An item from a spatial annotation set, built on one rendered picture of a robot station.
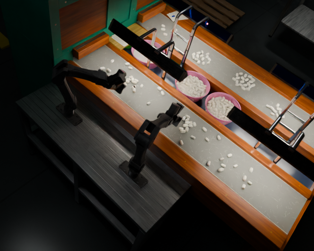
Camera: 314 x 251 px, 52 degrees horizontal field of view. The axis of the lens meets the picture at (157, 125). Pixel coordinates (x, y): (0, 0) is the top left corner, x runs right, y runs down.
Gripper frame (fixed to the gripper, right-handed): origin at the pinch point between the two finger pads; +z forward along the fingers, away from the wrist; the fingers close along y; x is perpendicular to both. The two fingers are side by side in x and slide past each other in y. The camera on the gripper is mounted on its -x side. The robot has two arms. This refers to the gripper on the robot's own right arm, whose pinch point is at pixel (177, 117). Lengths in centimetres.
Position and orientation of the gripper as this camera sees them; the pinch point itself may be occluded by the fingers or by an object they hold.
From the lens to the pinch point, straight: 211.4
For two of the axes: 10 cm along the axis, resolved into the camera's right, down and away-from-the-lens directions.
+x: -5.5, 7.9, 2.6
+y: -7.5, -6.1, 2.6
